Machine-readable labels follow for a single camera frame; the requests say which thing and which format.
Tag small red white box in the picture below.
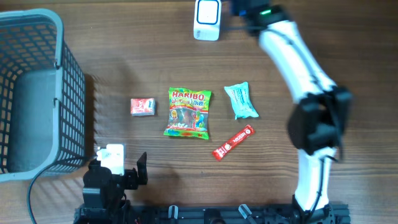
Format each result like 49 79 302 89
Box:
131 98 155 116

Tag Haribo gummy candy bag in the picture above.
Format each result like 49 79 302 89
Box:
164 87 211 140

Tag red Nescafe coffee stick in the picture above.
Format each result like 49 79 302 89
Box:
212 124 255 161

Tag light blue tissue pack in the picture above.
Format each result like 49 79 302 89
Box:
224 82 259 119

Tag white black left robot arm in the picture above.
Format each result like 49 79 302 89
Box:
73 152 148 224

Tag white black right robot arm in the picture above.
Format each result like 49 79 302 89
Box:
231 0 353 220

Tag white barcode scanner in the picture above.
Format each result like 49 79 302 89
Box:
193 0 221 41

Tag black aluminium mounting rail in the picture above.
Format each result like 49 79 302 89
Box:
74 203 351 224

